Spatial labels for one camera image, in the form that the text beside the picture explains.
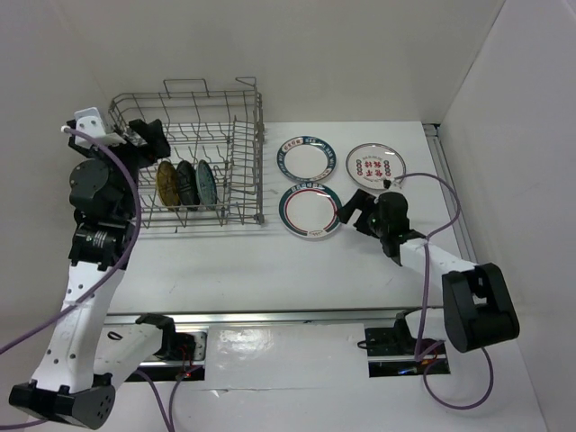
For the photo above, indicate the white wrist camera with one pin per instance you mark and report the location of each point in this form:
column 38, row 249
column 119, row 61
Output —
column 389, row 184
column 92, row 123

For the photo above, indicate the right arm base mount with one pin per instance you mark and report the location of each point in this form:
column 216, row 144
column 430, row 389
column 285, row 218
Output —
column 390, row 352

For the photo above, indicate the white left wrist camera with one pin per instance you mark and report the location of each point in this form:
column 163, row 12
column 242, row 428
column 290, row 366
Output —
column 92, row 123

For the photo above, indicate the blue floral plate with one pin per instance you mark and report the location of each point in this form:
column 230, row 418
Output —
column 206, row 184

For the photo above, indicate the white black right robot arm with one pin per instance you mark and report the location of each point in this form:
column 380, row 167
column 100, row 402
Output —
column 477, row 310

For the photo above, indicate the yellow patterned plate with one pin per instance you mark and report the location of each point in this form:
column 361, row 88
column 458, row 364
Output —
column 166, row 182

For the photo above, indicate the green red ring plate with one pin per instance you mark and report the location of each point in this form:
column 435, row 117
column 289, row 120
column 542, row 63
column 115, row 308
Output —
column 309, row 211

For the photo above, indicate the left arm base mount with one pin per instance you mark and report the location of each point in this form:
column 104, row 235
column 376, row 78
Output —
column 183, row 359

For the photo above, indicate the aluminium table rail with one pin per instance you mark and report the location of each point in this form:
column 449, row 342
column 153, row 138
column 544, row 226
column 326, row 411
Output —
column 452, row 200

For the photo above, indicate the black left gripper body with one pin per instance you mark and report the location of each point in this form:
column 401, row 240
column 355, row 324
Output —
column 134, row 157

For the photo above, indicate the grey wire dish rack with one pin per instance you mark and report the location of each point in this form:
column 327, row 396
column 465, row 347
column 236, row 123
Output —
column 223, row 127

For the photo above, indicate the black plate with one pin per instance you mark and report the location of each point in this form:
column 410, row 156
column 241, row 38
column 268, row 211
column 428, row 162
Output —
column 186, row 186

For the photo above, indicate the white plate red characters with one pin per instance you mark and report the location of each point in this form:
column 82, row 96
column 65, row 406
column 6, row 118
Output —
column 370, row 164

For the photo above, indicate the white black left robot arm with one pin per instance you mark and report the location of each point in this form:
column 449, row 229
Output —
column 85, row 364

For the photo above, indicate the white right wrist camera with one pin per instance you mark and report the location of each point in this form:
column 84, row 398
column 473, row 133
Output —
column 389, row 184

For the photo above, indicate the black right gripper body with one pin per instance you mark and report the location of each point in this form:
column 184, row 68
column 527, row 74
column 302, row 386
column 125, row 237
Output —
column 377, row 226

